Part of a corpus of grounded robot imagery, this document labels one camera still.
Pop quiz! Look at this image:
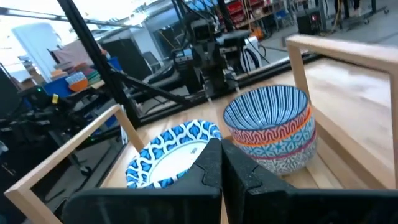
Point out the black equipment with green light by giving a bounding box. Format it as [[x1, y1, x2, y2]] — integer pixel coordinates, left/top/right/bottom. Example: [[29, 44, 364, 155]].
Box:
[[0, 86, 106, 187]]

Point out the orange and blue container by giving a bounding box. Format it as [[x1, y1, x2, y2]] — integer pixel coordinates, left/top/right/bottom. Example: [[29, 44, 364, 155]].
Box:
[[65, 71, 90, 93]]

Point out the wooden shelf rack with frames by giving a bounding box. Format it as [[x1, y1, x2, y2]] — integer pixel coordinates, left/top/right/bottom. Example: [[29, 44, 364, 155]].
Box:
[[4, 34, 398, 224]]

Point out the blue striped red wave bowl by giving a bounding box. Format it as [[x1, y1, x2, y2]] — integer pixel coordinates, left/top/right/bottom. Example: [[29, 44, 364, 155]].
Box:
[[223, 85, 313, 146]]

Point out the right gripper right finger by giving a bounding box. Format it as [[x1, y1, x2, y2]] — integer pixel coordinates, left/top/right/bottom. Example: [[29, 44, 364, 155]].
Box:
[[221, 139, 398, 224]]

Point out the black equipment box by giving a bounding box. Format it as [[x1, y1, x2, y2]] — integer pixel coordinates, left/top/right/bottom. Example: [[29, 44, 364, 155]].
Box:
[[296, 8, 323, 35]]

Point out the teal star patterned bowl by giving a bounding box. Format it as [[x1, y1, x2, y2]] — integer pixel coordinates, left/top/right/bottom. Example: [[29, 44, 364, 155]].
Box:
[[234, 114, 317, 158]]

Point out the black rig post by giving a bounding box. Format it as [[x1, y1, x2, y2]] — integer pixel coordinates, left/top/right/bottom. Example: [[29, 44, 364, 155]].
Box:
[[57, 0, 143, 129]]

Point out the black diagonal rig brace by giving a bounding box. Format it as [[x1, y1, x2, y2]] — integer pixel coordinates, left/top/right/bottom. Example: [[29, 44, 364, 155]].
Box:
[[114, 70, 200, 108]]

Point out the black cabinet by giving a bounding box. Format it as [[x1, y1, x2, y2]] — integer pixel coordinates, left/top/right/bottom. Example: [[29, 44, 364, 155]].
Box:
[[101, 37, 154, 82]]

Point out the blue storage bin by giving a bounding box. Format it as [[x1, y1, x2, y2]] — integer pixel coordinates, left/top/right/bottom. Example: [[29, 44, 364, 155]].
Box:
[[42, 57, 123, 98]]

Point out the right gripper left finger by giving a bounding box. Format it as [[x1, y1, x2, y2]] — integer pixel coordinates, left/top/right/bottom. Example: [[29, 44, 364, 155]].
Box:
[[62, 138, 223, 224]]

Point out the red storage shelf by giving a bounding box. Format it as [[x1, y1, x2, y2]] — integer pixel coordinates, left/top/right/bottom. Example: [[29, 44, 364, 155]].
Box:
[[226, 0, 273, 27]]

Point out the blue patterned paper plate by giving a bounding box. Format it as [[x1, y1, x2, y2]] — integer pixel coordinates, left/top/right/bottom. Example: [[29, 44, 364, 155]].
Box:
[[125, 119, 223, 190]]

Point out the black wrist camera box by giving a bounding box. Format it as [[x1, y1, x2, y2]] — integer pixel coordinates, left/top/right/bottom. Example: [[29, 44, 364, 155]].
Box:
[[190, 19, 216, 42]]

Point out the grey patterned ceramic bowl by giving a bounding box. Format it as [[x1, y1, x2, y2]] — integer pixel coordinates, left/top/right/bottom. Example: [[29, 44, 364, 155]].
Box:
[[248, 132, 318, 177]]

